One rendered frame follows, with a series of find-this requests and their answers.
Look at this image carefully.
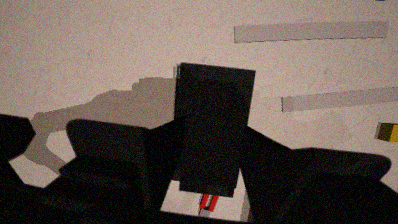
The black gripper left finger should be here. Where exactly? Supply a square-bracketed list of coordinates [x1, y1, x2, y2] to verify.
[66, 115, 186, 211]

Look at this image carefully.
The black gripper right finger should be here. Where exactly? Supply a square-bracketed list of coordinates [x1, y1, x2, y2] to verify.
[239, 125, 392, 224]

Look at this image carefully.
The tan rectangular panel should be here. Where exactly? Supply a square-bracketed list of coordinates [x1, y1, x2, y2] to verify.
[247, 208, 254, 223]

